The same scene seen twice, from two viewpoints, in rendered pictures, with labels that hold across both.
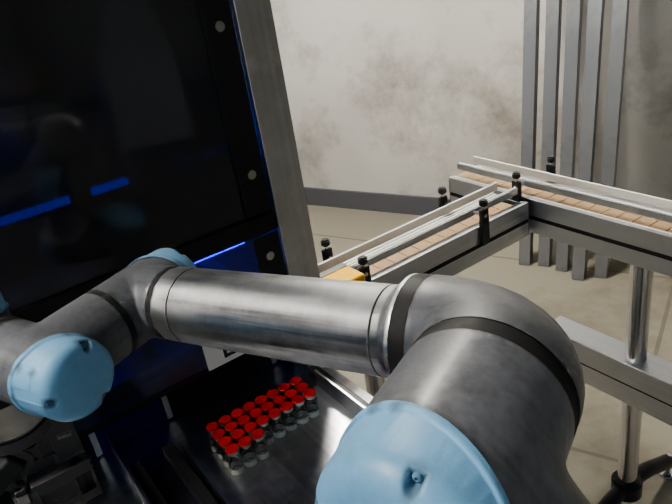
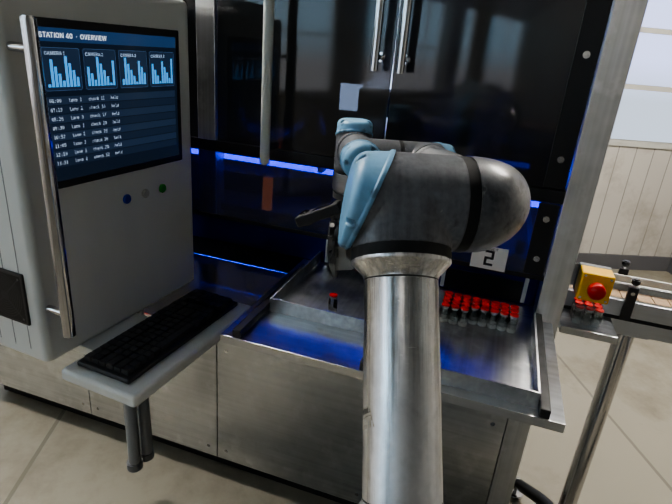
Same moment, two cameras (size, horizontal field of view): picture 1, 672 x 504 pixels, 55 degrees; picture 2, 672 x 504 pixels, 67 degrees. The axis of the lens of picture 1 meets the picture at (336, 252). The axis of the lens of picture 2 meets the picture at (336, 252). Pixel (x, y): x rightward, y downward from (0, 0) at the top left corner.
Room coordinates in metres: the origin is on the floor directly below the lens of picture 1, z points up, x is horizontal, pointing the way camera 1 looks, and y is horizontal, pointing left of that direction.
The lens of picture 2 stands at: (-0.17, -0.43, 1.47)
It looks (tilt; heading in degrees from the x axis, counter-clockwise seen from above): 22 degrees down; 49
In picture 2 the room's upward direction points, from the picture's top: 5 degrees clockwise
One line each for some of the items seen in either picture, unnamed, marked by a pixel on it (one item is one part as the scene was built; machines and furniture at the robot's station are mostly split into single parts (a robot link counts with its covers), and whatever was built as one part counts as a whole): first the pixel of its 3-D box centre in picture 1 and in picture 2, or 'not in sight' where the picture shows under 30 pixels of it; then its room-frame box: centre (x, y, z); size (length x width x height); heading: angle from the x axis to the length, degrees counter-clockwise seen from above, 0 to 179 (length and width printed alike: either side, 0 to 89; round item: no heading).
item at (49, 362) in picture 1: (58, 358); (368, 158); (0.51, 0.27, 1.28); 0.11 x 0.11 x 0.08; 55
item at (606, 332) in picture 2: not in sight; (584, 322); (1.09, 0.01, 0.87); 0.14 x 0.13 x 0.02; 32
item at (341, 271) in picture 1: (341, 291); (593, 283); (1.05, 0.00, 0.99); 0.08 x 0.07 x 0.07; 32
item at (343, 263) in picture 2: not in sight; (342, 263); (0.55, 0.35, 1.02); 0.06 x 0.03 x 0.09; 122
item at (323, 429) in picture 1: (309, 467); (474, 340); (0.72, 0.09, 0.90); 0.34 x 0.26 x 0.04; 32
